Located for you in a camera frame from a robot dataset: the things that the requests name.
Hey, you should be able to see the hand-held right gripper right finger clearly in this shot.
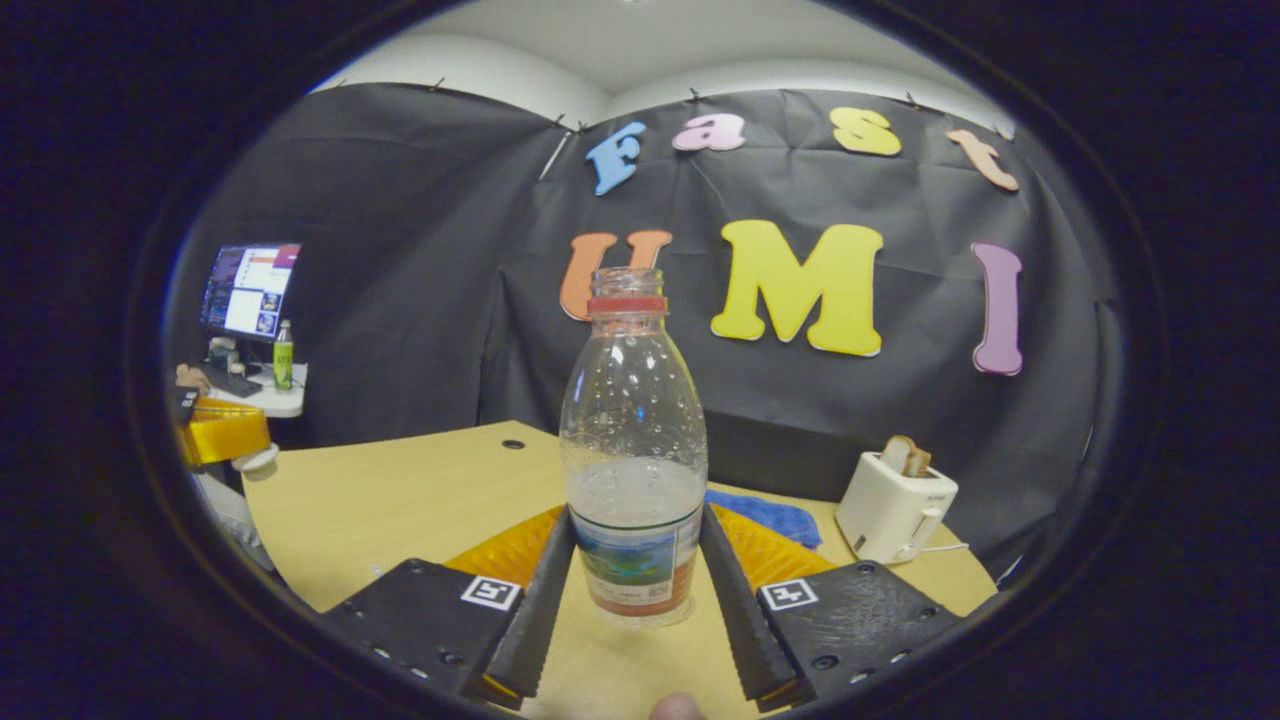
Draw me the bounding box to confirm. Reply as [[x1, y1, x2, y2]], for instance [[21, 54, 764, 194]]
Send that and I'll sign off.
[[698, 502, 966, 713]]

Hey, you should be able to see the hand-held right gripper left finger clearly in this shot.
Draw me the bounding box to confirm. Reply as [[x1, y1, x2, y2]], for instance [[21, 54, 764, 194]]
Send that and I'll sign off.
[[318, 505, 579, 711]]

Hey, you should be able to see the clear plastic water bottle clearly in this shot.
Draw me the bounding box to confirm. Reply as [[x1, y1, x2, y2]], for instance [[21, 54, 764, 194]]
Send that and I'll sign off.
[[558, 267, 709, 628]]

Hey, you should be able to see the black keyboard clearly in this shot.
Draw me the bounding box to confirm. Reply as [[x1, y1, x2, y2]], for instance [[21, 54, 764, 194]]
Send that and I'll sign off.
[[205, 365, 263, 399]]

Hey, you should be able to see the white side desk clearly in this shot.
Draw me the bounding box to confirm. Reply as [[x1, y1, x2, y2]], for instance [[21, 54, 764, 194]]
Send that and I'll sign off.
[[205, 362, 308, 419]]

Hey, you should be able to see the blue cloth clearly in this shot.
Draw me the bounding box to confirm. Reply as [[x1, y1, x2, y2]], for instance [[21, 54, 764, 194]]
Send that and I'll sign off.
[[705, 488, 823, 549]]

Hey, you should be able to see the computer monitor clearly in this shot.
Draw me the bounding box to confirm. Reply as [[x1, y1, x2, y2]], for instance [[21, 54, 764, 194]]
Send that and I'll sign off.
[[200, 243, 301, 343]]

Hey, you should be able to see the white toaster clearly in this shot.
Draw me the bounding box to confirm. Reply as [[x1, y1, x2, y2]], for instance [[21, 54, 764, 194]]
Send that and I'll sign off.
[[835, 450, 959, 566]]

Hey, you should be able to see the toast slice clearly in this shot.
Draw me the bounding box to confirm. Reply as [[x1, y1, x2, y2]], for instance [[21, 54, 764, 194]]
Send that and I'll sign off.
[[880, 435, 933, 478]]

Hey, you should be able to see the black backdrop cloth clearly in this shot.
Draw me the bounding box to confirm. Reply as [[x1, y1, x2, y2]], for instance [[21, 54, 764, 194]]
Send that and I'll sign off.
[[165, 82, 1121, 581]]

